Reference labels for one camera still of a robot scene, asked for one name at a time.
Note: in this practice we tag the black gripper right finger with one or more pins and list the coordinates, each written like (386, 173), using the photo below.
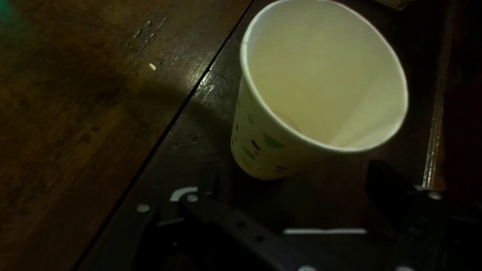
(431, 232)

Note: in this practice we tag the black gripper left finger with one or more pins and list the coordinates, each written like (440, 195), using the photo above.
(197, 233)

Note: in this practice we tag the white dotted paper cup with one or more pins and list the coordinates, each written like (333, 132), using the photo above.
(316, 80)

